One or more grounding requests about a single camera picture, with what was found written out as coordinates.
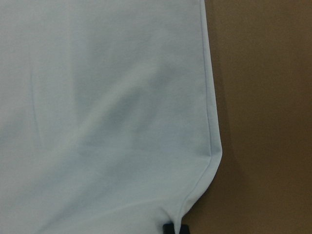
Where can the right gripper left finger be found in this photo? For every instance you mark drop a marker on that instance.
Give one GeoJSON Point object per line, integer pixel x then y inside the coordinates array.
{"type": "Point", "coordinates": [168, 228]}

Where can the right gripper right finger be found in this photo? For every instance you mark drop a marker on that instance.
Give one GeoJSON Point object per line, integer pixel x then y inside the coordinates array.
{"type": "Point", "coordinates": [184, 229]}

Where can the light blue t-shirt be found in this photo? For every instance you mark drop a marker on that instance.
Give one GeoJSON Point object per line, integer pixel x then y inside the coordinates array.
{"type": "Point", "coordinates": [108, 119]}

